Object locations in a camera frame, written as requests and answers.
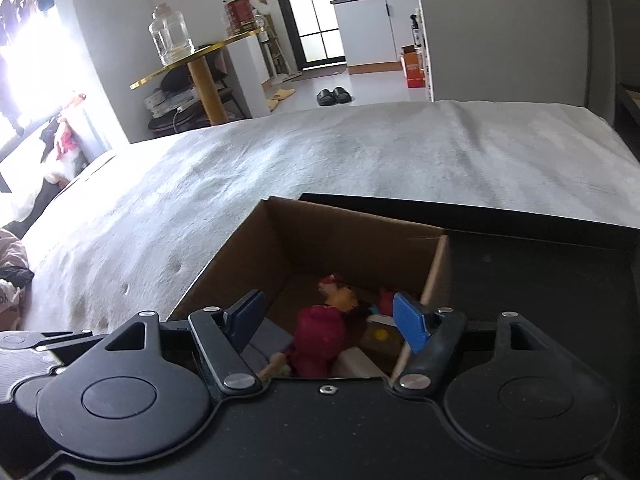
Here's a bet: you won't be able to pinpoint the black tray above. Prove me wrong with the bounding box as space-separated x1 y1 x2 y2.
299 192 640 361

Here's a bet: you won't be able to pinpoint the black framed glass door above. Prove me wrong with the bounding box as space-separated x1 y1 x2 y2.
267 0 346 71

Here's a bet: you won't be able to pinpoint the round gold table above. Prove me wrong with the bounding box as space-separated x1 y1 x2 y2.
130 30 262 126

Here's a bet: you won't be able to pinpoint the white kitchen cabinet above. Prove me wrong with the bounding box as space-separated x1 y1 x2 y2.
330 0 418 68

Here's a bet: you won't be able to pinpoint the red tin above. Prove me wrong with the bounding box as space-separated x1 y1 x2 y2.
225 0 258 37

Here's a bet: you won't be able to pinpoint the stack of items under table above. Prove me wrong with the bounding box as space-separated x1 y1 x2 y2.
144 67 236 138

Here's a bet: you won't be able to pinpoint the clear glass jar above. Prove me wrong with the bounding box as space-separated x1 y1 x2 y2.
148 4 196 67

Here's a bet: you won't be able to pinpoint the pair of yellow slippers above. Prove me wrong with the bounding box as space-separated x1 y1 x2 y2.
265 87 297 111

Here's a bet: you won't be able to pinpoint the pink bear toy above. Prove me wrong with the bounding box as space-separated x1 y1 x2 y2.
285 304 353 377

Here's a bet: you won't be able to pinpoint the white standing fan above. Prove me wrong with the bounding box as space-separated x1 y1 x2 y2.
261 12 290 86

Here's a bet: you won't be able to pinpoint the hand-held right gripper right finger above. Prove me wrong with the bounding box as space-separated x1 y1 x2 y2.
392 292 546 393

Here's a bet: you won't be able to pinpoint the pile of clothes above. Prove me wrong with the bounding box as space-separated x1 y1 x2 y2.
0 90 93 331

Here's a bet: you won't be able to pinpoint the light grey toy block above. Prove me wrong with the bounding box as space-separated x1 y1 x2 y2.
332 350 393 378

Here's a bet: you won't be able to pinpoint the brown cardboard box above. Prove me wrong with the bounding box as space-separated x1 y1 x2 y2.
167 196 451 378

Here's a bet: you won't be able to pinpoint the small red toy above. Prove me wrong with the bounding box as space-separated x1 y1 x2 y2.
377 287 401 316

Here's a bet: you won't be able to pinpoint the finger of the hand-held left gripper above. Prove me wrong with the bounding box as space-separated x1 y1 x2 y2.
0 329 107 356

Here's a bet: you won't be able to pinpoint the dark doormat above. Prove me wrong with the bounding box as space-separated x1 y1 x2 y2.
290 62 348 83

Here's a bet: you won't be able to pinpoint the girl figurine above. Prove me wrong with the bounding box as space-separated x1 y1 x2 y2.
317 274 363 313

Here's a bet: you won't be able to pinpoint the hanging clothes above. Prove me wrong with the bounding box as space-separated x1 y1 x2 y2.
0 0 56 46

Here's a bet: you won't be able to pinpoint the grey-blue armchair figurine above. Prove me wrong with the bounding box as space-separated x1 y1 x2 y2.
242 317 297 380

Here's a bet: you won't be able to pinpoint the orange cardboard box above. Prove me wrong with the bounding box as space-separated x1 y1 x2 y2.
400 45 427 88

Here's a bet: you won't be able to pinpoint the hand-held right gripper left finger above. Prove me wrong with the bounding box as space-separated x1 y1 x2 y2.
97 289 267 395

